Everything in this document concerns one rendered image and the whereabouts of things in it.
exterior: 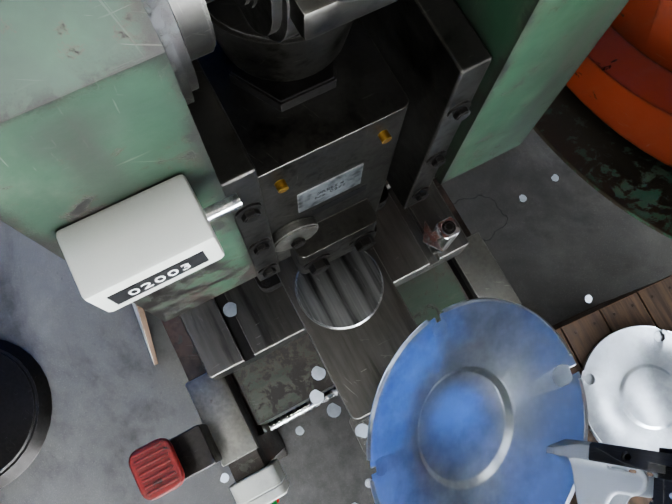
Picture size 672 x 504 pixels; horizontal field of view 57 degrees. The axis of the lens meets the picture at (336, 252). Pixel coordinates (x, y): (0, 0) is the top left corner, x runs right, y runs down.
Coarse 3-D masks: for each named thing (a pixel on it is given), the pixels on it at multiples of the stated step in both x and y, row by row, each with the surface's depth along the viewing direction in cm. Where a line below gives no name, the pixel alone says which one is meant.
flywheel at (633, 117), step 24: (648, 0) 61; (624, 24) 66; (648, 24) 63; (600, 48) 67; (624, 48) 66; (648, 48) 64; (576, 72) 71; (600, 72) 67; (624, 72) 65; (648, 72) 64; (600, 96) 69; (624, 96) 65; (648, 96) 63; (624, 120) 67; (648, 120) 64; (648, 144) 65
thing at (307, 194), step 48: (240, 96) 51; (288, 96) 49; (336, 96) 51; (384, 96) 51; (288, 144) 50; (336, 144) 51; (384, 144) 56; (288, 192) 55; (336, 192) 62; (288, 240) 65; (336, 240) 68
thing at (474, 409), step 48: (432, 336) 75; (480, 336) 70; (528, 336) 65; (384, 384) 79; (432, 384) 72; (480, 384) 66; (528, 384) 63; (576, 384) 58; (384, 432) 75; (432, 432) 69; (480, 432) 64; (528, 432) 60; (576, 432) 57; (384, 480) 72; (432, 480) 67; (480, 480) 62; (528, 480) 58
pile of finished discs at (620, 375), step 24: (624, 336) 129; (648, 336) 129; (600, 360) 127; (624, 360) 127; (648, 360) 127; (600, 384) 126; (624, 384) 126; (648, 384) 126; (600, 408) 125; (624, 408) 125; (648, 408) 124; (600, 432) 123; (624, 432) 124; (648, 432) 124
